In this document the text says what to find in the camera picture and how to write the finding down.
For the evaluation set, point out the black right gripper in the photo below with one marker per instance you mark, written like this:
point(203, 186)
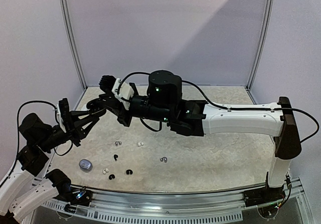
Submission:
point(123, 114)

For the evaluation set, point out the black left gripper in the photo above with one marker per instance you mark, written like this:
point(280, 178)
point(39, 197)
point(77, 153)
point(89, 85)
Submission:
point(73, 131)

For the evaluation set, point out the glossy black earbud charging case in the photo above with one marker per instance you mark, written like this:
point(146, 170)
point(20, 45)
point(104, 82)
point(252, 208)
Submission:
point(94, 106)

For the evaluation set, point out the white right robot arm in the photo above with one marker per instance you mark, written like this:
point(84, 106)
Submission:
point(164, 103)

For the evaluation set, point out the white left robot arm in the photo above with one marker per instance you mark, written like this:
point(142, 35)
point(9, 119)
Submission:
point(30, 161)

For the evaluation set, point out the silver blue charging case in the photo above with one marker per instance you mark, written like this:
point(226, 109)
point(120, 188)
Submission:
point(85, 165)

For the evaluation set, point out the white earbud lower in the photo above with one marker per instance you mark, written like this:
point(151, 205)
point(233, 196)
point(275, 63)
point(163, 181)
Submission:
point(105, 171)

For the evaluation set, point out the silver earbud right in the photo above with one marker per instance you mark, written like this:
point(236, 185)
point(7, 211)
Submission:
point(164, 159)

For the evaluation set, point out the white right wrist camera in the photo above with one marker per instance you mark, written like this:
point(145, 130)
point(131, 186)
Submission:
point(117, 89)

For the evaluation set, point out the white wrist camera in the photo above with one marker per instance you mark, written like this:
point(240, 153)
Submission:
point(62, 111)
point(117, 89)

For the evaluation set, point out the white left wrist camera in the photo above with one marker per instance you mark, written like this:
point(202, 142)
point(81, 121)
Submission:
point(62, 111)

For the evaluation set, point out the black ring earbud left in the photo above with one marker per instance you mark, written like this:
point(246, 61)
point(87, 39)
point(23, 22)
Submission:
point(111, 177)

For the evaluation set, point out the black ring earbud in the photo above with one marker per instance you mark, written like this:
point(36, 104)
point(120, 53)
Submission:
point(129, 172)
point(111, 177)

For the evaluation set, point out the black ring earbud right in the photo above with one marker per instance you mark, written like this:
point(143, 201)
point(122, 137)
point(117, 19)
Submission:
point(129, 172)

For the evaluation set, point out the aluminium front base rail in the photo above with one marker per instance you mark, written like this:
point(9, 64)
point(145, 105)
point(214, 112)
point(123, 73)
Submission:
point(295, 210)

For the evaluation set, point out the white perforated cable tray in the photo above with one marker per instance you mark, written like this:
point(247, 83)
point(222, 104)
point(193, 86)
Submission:
point(126, 216)

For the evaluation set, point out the aluminium left corner post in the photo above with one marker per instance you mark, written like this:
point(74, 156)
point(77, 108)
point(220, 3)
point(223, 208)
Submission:
point(72, 43)

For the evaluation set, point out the aluminium corner post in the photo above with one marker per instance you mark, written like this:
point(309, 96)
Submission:
point(260, 47)
point(72, 43)

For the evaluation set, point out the aluminium right corner post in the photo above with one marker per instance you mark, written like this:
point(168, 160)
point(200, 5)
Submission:
point(260, 47)

